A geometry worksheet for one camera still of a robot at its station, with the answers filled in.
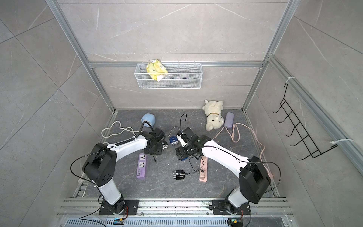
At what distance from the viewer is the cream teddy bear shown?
3.45 feet

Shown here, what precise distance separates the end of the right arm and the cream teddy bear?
1.21 feet

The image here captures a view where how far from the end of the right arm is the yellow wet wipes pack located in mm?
423

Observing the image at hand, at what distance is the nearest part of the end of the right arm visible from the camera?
0.59m

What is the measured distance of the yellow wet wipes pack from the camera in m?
0.87

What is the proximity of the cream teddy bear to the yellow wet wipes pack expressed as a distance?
436mm
